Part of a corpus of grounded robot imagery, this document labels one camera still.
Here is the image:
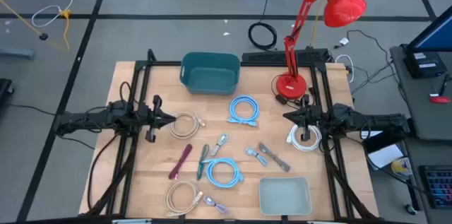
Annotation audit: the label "silver short cable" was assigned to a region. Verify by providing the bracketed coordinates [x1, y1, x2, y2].
[210, 132, 230, 157]

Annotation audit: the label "dark grey short cable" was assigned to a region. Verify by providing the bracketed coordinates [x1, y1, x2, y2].
[258, 141, 292, 173]

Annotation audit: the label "black perforated panel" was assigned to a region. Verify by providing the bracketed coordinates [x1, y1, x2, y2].
[242, 47, 331, 65]

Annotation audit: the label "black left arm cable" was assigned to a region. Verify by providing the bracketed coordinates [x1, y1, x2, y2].
[119, 81, 133, 107]

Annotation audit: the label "beige cable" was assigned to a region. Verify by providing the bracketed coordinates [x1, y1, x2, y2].
[169, 111, 207, 140]
[164, 180, 205, 218]

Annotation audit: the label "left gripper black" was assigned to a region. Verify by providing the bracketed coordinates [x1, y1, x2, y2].
[136, 95, 177, 143]

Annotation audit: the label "white plug charger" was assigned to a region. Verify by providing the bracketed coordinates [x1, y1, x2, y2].
[333, 37, 350, 49]

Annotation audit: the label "teal plastic bin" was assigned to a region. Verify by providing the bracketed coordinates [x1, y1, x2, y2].
[179, 51, 242, 96]

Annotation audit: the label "red oval desk object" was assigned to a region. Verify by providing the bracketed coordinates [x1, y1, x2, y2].
[429, 95, 452, 105]

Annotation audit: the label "black coiled floor cable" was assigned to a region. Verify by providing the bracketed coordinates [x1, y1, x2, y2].
[247, 0, 278, 51]

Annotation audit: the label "yellow floor cable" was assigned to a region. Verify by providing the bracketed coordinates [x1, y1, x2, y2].
[0, 0, 71, 52]

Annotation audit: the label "white paper sheet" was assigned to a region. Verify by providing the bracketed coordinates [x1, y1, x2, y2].
[367, 143, 405, 170]
[359, 130, 384, 142]

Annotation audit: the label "red desk lamp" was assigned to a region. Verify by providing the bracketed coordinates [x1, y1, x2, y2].
[275, 0, 368, 100]

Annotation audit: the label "black computer monitor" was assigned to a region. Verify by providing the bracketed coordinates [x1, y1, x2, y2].
[405, 4, 452, 54]

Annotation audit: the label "maroon braided cable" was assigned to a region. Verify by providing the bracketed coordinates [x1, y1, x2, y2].
[167, 143, 194, 181]

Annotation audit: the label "black lamp power cord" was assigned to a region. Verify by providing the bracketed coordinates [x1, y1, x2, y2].
[270, 73, 316, 110]

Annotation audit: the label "silver metal bracket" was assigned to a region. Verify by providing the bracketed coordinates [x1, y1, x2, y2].
[112, 218, 153, 224]

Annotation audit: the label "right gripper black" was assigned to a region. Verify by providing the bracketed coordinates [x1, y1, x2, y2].
[282, 93, 332, 143]

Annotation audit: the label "black pen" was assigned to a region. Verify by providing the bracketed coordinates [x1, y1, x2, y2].
[439, 73, 452, 97]

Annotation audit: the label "black aluminium table frame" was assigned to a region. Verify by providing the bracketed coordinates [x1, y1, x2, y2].
[83, 49, 381, 223]

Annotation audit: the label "white looped floor cable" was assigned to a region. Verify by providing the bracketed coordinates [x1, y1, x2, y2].
[334, 54, 355, 83]

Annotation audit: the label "grey furniture foot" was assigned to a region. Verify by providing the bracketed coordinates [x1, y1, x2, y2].
[0, 46, 35, 60]

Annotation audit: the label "dark grey desk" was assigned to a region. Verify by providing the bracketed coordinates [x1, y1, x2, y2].
[389, 44, 452, 142]
[402, 137, 452, 224]

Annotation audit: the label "yellow blue tape roll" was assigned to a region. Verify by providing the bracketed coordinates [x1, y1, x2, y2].
[391, 158, 413, 178]

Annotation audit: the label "grey plastic tray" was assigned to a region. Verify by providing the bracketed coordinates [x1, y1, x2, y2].
[258, 176, 314, 217]

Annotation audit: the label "black small computer box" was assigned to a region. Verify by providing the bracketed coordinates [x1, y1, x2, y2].
[403, 51, 448, 79]

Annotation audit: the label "black keyboard coloured keys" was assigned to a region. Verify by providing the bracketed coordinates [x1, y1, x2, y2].
[419, 165, 452, 210]

